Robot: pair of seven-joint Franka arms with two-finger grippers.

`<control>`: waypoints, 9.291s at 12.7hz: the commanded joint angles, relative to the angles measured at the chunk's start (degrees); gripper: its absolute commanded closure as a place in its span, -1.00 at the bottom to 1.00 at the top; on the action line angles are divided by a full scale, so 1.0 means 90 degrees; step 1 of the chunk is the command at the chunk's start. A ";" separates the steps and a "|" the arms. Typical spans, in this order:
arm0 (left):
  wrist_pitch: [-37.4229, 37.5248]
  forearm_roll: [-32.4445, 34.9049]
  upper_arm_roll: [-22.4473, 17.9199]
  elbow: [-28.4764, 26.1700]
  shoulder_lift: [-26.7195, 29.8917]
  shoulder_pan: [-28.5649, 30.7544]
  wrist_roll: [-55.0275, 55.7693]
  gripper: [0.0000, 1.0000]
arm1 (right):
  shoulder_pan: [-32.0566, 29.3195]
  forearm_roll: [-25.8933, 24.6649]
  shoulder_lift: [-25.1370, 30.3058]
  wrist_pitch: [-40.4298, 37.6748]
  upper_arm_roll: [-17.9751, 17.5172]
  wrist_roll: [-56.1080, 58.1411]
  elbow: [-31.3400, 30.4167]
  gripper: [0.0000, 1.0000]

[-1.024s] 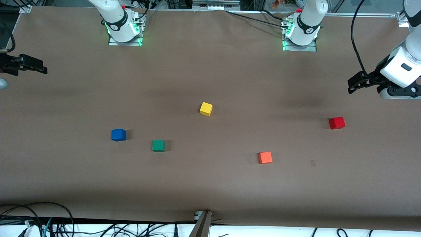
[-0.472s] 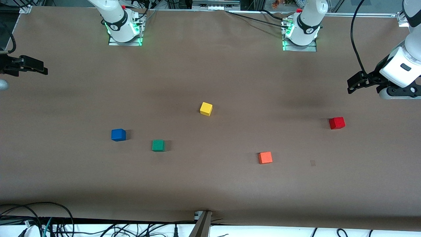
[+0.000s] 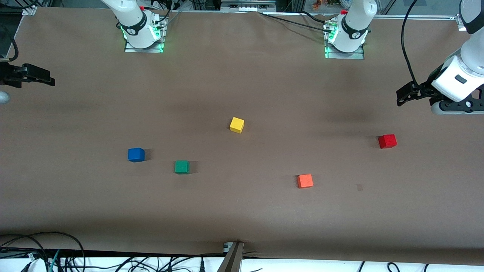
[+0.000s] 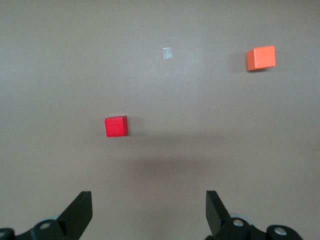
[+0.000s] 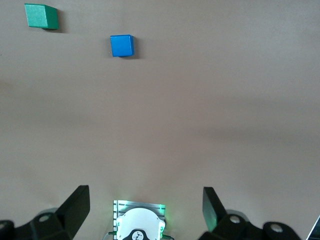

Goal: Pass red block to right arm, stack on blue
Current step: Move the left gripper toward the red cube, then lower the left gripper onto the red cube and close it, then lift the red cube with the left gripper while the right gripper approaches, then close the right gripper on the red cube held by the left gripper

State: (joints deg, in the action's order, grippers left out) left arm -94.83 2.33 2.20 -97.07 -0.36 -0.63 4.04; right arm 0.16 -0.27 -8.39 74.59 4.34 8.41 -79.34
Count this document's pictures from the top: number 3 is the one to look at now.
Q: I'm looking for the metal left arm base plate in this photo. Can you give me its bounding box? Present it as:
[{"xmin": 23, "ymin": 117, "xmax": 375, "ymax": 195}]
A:
[{"xmin": 324, "ymin": 21, "xmax": 365, "ymax": 60}]

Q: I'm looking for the short black cable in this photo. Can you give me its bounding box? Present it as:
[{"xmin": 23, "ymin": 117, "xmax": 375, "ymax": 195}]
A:
[{"xmin": 299, "ymin": 10, "xmax": 331, "ymax": 24}]

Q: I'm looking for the thin grey cable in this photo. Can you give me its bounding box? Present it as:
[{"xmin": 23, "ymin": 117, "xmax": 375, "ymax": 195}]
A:
[{"xmin": 163, "ymin": 10, "xmax": 183, "ymax": 29}]

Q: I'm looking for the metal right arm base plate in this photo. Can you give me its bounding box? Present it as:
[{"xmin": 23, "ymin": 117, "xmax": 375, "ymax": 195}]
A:
[{"xmin": 124, "ymin": 15, "xmax": 164, "ymax": 53}]

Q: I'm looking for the black looping floor cable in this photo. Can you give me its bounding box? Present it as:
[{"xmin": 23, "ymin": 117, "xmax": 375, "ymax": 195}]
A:
[{"xmin": 0, "ymin": 231, "xmax": 86, "ymax": 272}]

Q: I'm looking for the red cube block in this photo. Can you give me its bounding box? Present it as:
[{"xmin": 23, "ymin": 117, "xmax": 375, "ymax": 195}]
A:
[{"xmin": 378, "ymin": 134, "xmax": 397, "ymax": 149}]

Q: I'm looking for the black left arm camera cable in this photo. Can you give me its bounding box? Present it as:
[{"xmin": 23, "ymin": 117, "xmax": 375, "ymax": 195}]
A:
[{"xmin": 400, "ymin": 0, "xmax": 421, "ymax": 89}]

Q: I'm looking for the blue cube block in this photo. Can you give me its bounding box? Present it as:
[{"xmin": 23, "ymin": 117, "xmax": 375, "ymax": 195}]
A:
[{"xmin": 128, "ymin": 147, "xmax": 145, "ymax": 163}]

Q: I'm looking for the dark metal post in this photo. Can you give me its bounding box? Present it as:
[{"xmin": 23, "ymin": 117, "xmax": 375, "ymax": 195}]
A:
[{"xmin": 217, "ymin": 241, "xmax": 245, "ymax": 272}]

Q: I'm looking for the long black cable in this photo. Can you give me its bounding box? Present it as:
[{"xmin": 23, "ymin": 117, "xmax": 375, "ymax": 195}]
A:
[{"xmin": 258, "ymin": 11, "xmax": 331, "ymax": 32}]

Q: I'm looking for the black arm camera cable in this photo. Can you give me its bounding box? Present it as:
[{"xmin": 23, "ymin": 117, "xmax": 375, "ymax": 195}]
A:
[
  {"xmin": 0, "ymin": 23, "xmax": 19, "ymax": 63},
  {"xmin": 400, "ymin": 0, "xmax": 421, "ymax": 89}
]

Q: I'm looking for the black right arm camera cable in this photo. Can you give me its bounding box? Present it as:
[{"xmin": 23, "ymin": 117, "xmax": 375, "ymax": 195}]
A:
[{"xmin": 0, "ymin": 23, "xmax": 19, "ymax": 63}]

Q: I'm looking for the teal floor cable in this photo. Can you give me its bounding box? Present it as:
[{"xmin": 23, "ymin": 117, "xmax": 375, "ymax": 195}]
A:
[{"xmin": 47, "ymin": 249, "xmax": 61, "ymax": 272}]

